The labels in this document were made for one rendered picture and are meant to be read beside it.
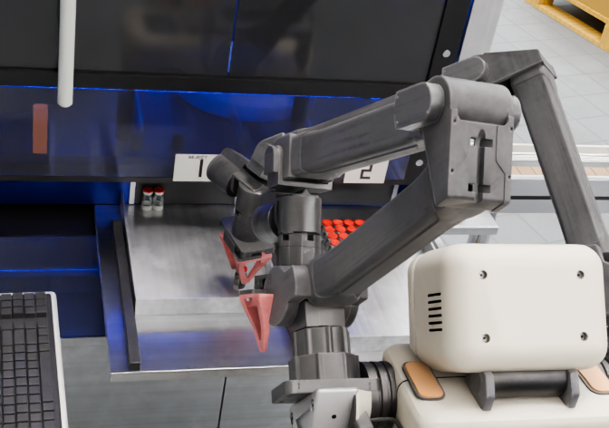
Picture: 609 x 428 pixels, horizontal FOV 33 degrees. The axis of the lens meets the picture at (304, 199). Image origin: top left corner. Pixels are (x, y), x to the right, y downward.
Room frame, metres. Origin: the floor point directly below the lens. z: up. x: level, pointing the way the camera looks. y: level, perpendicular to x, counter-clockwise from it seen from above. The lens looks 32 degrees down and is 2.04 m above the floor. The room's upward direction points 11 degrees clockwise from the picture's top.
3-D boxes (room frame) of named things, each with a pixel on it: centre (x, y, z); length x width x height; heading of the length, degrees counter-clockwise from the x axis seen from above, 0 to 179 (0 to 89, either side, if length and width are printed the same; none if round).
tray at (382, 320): (1.55, -0.18, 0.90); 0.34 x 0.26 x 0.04; 18
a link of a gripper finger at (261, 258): (1.46, 0.08, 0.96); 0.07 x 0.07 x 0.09; 33
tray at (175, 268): (1.55, 0.18, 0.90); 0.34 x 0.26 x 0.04; 19
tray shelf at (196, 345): (1.54, 0.00, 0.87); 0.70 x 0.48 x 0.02; 109
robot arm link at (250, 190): (1.47, 0.09, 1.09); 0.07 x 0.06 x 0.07; 48
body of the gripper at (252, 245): (1.47, 0.09, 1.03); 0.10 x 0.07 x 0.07; 33
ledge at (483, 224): (1.90, -0.34, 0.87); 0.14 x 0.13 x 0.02; 19
